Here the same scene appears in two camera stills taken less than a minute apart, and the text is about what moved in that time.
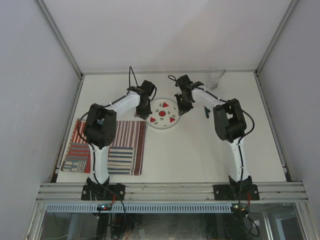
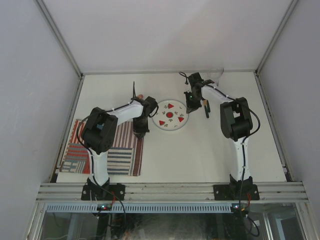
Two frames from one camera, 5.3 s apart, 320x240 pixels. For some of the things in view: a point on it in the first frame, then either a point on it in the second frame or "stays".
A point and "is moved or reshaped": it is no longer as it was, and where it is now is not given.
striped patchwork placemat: x=126 y=156 stays
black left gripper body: x=144 y=110 → x=140 y=125
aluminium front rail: x=49 y=191 stays
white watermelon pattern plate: x=165 y=113 is moved or reshaped
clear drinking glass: x=213 y=77 stays
